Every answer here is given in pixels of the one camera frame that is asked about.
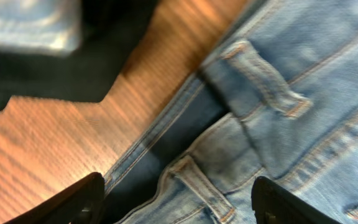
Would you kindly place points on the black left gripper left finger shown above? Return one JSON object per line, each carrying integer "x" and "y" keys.
{"x": 79, "y": 203}

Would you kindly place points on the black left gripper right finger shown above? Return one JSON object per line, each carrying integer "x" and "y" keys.
{"x": 272, "y": 204}

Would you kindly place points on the light blue printed t-shirt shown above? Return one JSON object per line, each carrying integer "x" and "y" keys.
{"x": 47, "y": 27}

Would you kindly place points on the blue denim jeans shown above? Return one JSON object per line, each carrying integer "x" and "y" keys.
{"x": 278, "y": 97}

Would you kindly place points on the black folded garment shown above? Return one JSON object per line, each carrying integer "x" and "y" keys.
{"x": 110, "y": 30}

